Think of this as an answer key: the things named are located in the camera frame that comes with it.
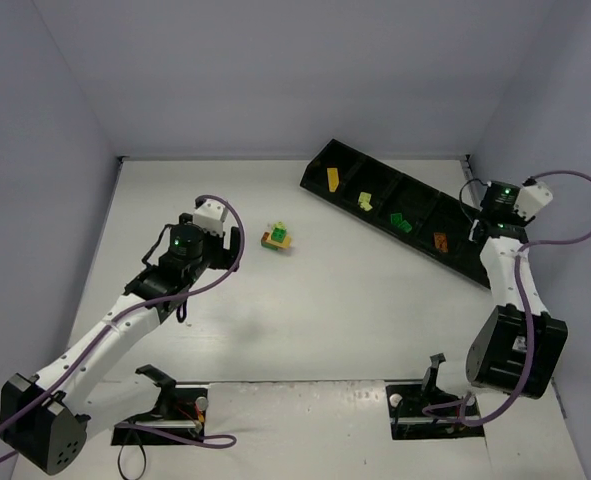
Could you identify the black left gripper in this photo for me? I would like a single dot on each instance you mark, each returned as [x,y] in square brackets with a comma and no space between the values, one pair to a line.
[230,245]

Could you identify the green yellow brown lego stack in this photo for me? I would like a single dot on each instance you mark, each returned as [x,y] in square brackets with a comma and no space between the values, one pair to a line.
[276,239]

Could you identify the long yellow lego brick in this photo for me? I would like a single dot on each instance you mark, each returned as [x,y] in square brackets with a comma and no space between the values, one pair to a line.
[333,179]

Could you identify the light green lego from stack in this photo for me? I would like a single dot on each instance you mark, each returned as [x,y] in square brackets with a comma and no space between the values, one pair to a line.
[366,205]

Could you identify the brown lego brick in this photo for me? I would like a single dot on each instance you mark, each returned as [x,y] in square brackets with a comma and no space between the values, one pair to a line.
[441,242]

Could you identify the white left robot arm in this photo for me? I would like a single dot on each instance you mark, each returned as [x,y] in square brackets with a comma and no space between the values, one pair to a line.
[48,417]

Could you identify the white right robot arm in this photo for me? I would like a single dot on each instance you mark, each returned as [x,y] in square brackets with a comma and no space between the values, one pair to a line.
[520,333]

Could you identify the black compartment sorting tray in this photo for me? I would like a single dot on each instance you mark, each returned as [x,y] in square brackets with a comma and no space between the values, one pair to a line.
[414,213]

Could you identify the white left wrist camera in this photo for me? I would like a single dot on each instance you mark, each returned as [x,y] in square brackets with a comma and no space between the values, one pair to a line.
[210,215]

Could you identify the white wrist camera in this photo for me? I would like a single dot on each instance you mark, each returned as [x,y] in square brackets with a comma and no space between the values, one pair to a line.
[210,215]
[532,197]

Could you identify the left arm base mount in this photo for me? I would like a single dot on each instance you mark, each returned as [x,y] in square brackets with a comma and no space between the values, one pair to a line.
[183,416]

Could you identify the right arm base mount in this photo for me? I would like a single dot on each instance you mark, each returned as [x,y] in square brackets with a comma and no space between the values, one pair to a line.
[408,422]

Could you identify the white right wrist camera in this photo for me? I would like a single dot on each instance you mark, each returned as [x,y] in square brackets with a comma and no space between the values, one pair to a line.
[532,197]

